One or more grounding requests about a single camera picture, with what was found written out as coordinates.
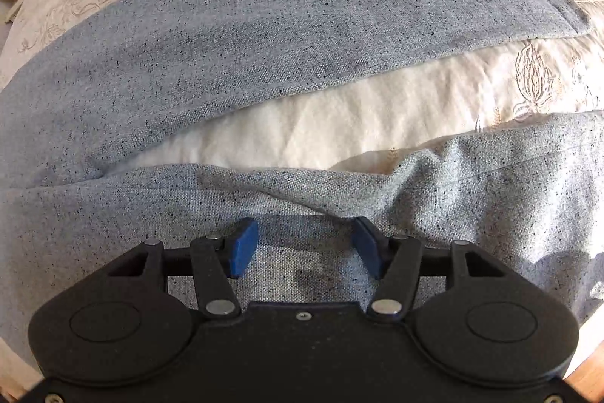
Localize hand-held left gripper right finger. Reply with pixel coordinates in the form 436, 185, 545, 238
353, 217, 507, 323

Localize grey speckled pants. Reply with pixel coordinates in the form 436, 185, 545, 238
0, 0, 604, 366

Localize cream embroidered bedspread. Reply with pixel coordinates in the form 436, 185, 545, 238
0, 0, 604, 380

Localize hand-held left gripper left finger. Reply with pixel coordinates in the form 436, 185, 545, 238
108, 217, 259, 318

